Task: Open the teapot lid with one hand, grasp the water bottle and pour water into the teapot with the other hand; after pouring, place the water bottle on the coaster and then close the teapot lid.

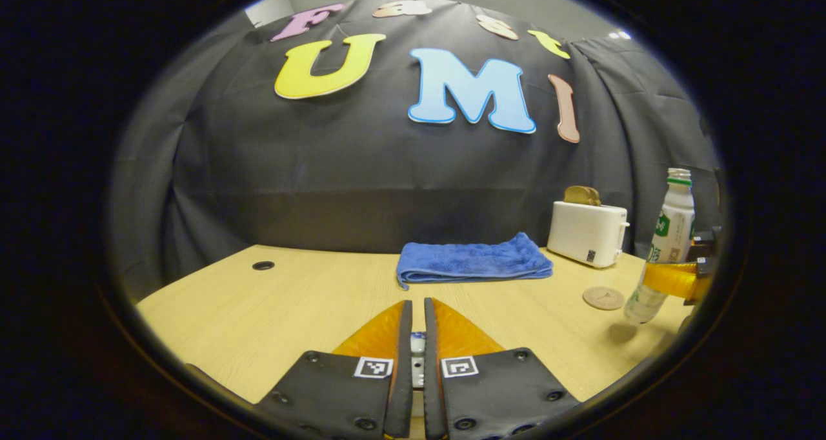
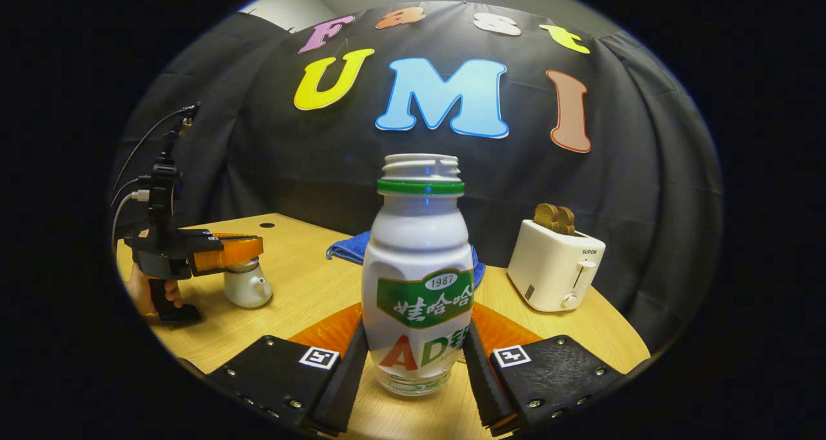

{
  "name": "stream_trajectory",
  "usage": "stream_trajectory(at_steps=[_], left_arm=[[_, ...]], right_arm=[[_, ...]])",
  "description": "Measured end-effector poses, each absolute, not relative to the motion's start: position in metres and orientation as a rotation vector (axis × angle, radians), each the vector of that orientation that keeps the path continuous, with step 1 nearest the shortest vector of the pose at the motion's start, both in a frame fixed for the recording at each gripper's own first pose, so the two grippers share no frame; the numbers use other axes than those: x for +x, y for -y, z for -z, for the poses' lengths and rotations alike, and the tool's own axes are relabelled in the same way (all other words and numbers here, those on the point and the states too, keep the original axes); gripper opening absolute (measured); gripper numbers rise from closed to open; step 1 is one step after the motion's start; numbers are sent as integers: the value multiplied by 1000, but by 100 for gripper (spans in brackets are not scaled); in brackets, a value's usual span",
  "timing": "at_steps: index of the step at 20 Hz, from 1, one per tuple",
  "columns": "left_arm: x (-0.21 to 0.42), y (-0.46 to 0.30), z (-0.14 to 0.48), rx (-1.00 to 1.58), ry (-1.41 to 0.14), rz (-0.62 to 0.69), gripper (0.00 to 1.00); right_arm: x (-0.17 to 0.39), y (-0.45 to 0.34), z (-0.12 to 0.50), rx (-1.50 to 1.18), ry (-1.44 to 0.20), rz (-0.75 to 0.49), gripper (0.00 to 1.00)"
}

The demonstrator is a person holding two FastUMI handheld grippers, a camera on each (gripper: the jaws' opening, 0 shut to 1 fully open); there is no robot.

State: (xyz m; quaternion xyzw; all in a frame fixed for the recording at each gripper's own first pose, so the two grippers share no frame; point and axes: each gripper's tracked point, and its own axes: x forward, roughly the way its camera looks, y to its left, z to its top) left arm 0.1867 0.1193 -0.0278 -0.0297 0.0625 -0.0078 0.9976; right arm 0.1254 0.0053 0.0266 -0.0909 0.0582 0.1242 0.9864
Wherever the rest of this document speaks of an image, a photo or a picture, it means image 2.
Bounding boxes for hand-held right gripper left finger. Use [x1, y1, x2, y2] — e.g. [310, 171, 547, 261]
[204, 301, 370, 436]

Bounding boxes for white toaster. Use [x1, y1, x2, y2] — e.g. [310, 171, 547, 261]
[507, 219, 607, 313]

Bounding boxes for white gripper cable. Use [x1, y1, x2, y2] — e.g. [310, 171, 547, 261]
[111, 192, 150, 250]

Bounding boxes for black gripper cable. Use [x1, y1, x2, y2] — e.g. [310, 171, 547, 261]
[112, 105, 196, 199]

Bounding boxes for white water bottle green label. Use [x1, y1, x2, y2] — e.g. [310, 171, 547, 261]
[361, 154, 476, 397]

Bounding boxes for blue towel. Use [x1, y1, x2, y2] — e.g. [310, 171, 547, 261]
[326, 231, 486, 286]

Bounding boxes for brown bread slices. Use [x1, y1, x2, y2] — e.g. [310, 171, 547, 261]
[533, 203, 576, 237]

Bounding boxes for white ceramic teacup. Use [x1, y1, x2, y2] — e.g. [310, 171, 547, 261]
[223, 269, 274, 310]

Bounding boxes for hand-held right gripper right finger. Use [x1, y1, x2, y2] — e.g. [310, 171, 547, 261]
[461, 301, 626, 438]

